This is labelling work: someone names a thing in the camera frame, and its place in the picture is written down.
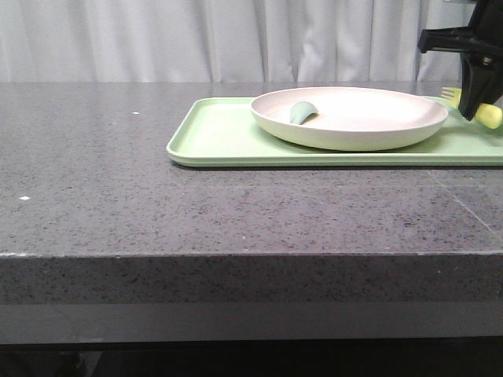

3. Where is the yellow plastic fork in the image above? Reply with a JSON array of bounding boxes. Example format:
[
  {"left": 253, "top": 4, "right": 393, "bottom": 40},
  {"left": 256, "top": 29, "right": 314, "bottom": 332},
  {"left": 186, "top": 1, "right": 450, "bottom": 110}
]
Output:
[{"left": 441, "top": 86, "right": 502, "bottom": 129}]

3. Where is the beige round plate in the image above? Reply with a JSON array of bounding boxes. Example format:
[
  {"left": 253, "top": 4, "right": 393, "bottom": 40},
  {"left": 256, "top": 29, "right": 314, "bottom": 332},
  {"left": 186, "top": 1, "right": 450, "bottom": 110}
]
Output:
[{"left": 251, "top": 87, "right": 449, "bottom": 152}]

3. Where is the light green tray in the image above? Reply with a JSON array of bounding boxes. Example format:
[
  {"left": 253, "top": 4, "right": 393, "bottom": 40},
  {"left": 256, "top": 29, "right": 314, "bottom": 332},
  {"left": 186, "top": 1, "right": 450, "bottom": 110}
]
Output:
[{"left": 166, "top": 97, "right": 502, "bottom": 168}]

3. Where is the green plastic spoon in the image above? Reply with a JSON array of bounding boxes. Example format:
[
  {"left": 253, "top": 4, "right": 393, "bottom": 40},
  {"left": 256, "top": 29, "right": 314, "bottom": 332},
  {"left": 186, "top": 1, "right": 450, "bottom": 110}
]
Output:
[{"left": 289, "top": 101, "right": 318, "bottom": 125}]

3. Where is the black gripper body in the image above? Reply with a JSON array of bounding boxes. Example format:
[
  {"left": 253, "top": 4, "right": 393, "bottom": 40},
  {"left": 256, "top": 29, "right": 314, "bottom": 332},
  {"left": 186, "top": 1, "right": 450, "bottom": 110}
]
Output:
[{"left": 417, "top": 0, "right": 502, "bottom": 60}]

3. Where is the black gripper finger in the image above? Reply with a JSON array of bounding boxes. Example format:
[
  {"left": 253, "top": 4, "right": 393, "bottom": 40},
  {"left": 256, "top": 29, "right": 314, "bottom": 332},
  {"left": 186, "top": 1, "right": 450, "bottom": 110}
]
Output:
[{"left": 458, "top": 54, "right": 502, "bottom": 120}]

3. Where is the grey curtain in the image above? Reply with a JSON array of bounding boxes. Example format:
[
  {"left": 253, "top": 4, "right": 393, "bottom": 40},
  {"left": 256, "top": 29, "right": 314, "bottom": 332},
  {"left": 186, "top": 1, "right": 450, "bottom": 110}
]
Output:
[{"left": 1, "top": 1, "right": 474, "bottom": 82}]

